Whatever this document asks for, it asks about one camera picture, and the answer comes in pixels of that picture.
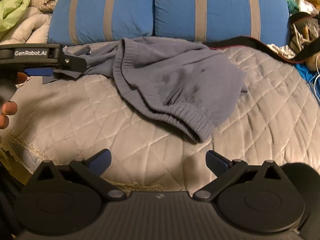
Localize white cable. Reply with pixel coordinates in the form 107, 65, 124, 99
313, 54, 320, 102

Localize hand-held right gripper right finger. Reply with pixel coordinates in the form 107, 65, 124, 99
192, 150, 284, 202

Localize blue cable coil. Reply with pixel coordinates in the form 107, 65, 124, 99
295, 64, 320, 105

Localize black shoulder bag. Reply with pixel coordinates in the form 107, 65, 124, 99
207, 14, 320, 64

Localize grey-blue pants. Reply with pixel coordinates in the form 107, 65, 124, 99
61, 36, 249, 144

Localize grey quilted bedspread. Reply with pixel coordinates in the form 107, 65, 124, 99
0, 39, 320, 195

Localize cream fluffy blanket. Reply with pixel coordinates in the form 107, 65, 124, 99
0, 0, 73, 44

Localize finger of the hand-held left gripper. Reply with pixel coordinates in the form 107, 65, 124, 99
24, 51, 87, 78

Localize green cloth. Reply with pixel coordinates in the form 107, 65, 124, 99
0, 0, 37, 32

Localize person's left hand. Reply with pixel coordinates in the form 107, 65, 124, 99
0, 72, 27, 130

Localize blue grey-striped pillow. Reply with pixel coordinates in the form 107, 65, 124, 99
154, 0, 290, 43
47, 0, 155, 46

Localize teal yarn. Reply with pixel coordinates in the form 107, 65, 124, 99
287, 0, 300, 14

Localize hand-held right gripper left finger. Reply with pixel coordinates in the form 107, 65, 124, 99
32, 149, 127, 202

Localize shiny white cloth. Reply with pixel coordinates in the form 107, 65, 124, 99
266, 44, 298, 61

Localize tan plush toy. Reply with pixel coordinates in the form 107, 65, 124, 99
306, 54, 320, 71

